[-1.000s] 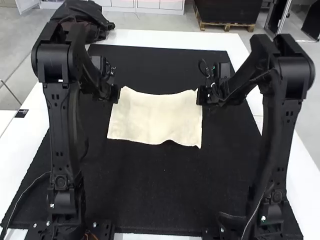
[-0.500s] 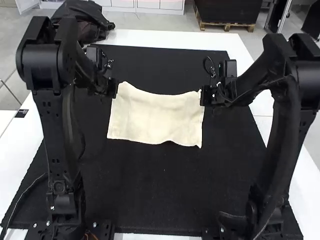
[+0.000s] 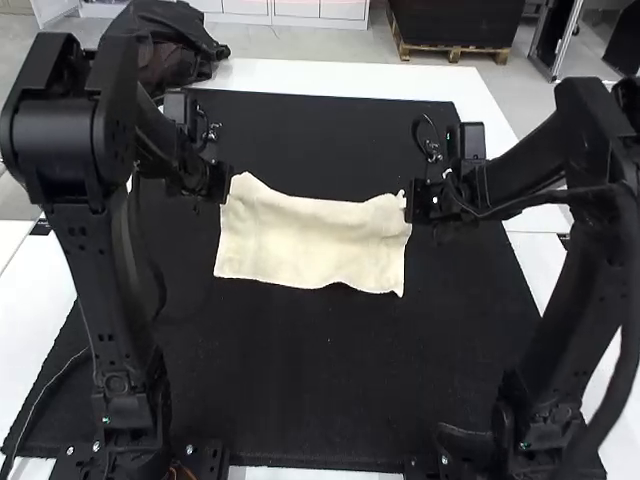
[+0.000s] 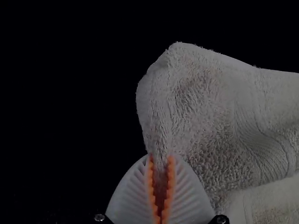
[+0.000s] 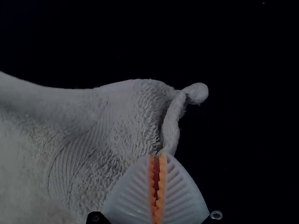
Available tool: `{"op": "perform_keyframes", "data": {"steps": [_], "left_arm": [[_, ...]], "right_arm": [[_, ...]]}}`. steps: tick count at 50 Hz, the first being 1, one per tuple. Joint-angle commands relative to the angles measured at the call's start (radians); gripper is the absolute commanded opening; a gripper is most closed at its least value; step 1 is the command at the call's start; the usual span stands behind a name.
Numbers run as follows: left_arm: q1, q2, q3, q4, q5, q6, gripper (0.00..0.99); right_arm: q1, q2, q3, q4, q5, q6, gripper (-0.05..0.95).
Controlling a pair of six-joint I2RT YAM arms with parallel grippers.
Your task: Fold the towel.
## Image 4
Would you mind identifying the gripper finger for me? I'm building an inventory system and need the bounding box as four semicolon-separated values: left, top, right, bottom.
94;153;161;224
161;155;230;224

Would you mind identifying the pale towel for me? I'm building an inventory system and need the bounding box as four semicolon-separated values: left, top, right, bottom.
135;42;299;224

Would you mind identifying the black mat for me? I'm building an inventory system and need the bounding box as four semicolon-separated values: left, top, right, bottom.
0;0;299;224

